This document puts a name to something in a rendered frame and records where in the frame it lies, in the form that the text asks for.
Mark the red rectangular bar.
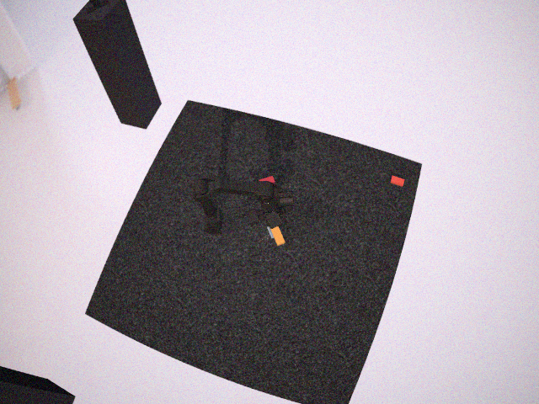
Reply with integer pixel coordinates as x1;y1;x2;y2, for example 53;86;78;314
391;176;405;186

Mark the orange bar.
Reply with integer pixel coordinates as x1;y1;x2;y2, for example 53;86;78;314
270;226;285;246

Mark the red rectangular block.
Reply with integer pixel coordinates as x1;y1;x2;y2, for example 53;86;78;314
259;176;275;184

